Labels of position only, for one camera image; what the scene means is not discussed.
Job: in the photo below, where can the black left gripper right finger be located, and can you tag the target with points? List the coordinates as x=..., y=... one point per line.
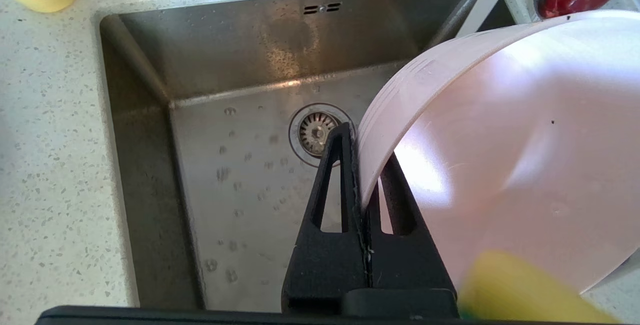
x=405, y=260

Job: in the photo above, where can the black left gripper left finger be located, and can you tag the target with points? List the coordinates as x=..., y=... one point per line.
x=325, y=265

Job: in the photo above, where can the yellow sponge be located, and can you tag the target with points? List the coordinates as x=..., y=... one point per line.
x=525, y=290

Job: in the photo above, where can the small light pink plate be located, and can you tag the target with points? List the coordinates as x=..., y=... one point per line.
x=525, y=140

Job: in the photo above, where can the metal sink drain strainer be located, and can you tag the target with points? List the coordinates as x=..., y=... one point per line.
x=312, y=132

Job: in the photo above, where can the stainless steel sink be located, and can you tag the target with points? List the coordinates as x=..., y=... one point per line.
x=225, y=65

